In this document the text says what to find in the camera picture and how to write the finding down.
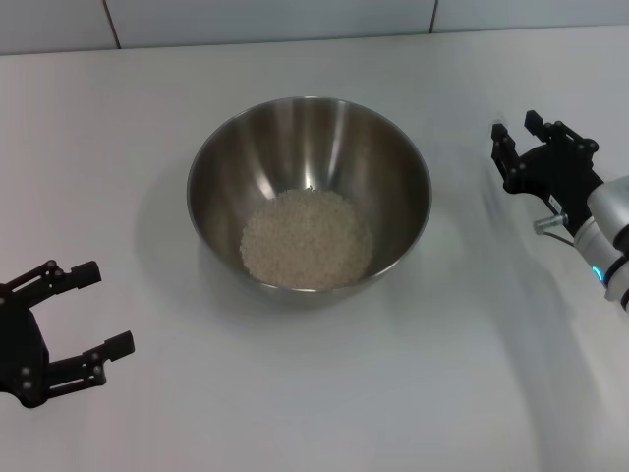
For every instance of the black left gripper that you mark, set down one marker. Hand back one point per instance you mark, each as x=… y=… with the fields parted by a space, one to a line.
x=24 y=349

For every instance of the stainless steel bowl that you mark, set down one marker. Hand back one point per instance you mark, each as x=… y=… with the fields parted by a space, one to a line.
x=275 y=147

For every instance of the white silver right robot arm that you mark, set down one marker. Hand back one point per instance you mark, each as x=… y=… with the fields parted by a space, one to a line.
x=609 y=206

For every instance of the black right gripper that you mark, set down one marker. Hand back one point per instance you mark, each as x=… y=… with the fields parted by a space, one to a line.
x=560 y=177

